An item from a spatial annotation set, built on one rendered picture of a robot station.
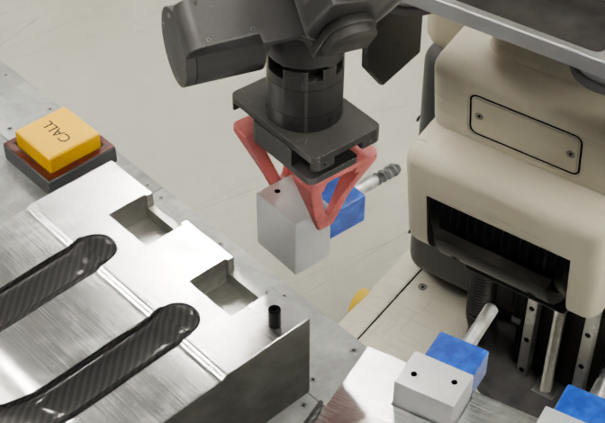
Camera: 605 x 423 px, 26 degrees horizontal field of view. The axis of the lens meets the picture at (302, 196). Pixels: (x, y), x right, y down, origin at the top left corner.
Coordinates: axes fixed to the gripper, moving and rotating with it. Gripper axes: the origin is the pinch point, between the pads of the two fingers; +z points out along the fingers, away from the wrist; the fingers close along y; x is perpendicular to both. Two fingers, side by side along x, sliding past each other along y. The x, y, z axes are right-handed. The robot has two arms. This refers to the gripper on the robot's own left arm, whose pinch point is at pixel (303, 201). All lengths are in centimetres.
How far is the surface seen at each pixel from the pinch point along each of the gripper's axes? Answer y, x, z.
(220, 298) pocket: -2.5, -6.7, 8.7
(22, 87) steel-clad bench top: -45.8, -1.3, 14.8
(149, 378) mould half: 2.7, -17.0, 6.6
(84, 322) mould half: -5.3, -17.8, 6.6
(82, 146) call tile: -29.9, -3.3, 11.7
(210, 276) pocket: -3.6, -6.8, 7.0
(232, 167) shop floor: -98, 63, 94
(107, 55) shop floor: -145, 64, 94
